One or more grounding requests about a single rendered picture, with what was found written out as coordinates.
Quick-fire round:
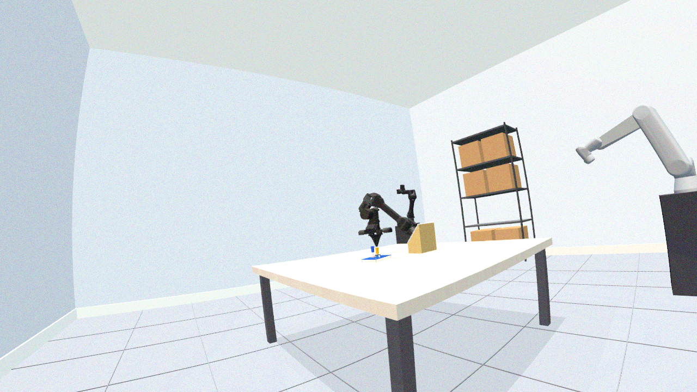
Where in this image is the blue circuit board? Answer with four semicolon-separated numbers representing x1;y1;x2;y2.
361;246;391;262

